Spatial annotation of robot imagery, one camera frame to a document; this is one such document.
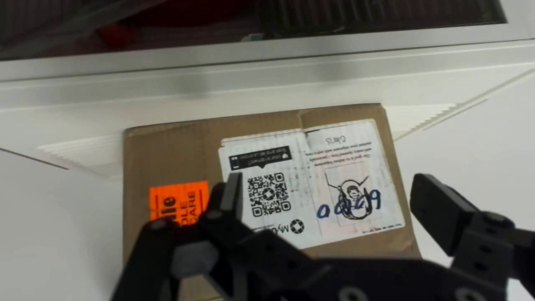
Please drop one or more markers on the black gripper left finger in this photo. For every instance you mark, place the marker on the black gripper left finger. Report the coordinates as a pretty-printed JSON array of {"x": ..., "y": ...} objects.
[{"x": 226, "y": 203}]

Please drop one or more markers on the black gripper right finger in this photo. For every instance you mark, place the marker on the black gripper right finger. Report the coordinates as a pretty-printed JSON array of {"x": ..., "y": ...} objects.
[{"x": 440, "y": 210}]

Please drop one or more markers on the tinted cabinet door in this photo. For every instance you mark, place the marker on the tinted cabinet door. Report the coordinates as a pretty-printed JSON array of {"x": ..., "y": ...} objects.
[{"x": 32, "y": 30}]

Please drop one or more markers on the brown cardboard box with labels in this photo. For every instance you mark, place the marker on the brown cardboard box with labels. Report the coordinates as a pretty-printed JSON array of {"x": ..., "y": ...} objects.
[{"x": 321, "y": 192}]

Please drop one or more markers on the white stacked cabinet frame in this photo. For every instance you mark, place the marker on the white stacked cabinet frame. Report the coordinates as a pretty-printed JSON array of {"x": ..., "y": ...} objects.
[{"x": 264, "y": 51}]

